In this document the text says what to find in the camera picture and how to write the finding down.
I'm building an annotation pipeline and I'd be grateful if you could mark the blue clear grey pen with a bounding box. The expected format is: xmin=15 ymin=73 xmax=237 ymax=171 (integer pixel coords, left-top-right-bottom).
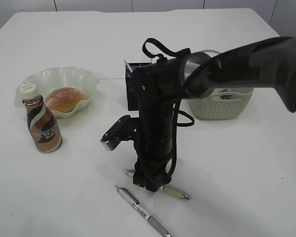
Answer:
xmin=123 ymin=60 xmax=133 ymax=74

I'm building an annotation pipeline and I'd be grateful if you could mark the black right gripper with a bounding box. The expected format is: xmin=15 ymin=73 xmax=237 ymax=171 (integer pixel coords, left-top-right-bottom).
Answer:
xmin=133 ymin=140 xmax=176 ymax=192

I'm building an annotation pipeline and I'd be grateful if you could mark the brown coffee bottle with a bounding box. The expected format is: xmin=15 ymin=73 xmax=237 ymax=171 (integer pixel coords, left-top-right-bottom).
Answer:
xmin=18 ymin=83 xmax=62 ymax=153

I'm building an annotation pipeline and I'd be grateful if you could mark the grey green plastic basket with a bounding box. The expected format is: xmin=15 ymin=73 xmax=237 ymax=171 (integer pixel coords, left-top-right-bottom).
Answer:
xmin=188 ymin=88 xmax=254 ymax=120

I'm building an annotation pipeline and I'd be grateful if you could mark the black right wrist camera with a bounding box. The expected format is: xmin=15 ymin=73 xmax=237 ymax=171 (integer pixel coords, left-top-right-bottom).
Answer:
xmin=100 ymin=115 xmax=139 ymax=151

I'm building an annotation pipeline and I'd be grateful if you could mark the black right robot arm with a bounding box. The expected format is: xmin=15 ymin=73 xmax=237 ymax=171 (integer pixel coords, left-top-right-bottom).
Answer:
xmin=131 ymin=37 xmax=296 ymax=192

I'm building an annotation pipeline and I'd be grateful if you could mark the cream yellow pen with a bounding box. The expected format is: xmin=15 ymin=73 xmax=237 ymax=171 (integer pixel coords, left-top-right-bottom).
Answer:
xmin=123 ymin=169 xmax=191 ymax=201

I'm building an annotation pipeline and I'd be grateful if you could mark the sugared bread bun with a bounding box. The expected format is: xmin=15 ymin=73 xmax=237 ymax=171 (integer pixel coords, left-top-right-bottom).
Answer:
xmin=45 ymin=87 xmax=87 ymax=113

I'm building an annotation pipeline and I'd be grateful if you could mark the pale green wavy plate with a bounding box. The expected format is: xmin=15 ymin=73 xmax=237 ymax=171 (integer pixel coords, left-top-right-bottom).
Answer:
xmin=21 ymin=67 xmax=99 ymax=118

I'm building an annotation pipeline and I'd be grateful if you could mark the paper ball pinkish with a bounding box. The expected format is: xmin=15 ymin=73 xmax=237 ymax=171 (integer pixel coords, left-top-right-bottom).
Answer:
xmin=219 ymin=88 xmax=235 ymax=100

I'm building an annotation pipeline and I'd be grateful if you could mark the black mesh pen holder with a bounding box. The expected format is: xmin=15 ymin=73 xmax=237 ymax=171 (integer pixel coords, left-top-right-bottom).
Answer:
xmin=125 ymin=62 xmax=152 ymax=111

